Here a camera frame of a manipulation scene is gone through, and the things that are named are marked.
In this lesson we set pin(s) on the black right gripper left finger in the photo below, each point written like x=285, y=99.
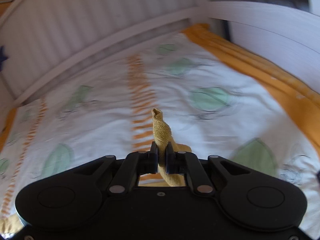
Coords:
x=132, y=167

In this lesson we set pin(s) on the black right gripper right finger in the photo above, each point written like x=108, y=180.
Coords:
x=187, y=164

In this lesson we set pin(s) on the mustard yellow knit garment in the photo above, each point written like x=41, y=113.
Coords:
x=162, y=136

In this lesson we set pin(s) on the white leaf-print duvet cover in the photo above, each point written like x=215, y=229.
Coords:
x=208, y=106

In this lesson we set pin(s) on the orange bed sheet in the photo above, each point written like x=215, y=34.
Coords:
x=299, y=101

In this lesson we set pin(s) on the blue felt star decoration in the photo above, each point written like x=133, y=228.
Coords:
x=3, y=57

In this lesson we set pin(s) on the white slatted bed frame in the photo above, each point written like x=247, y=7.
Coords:
x=46, y=39

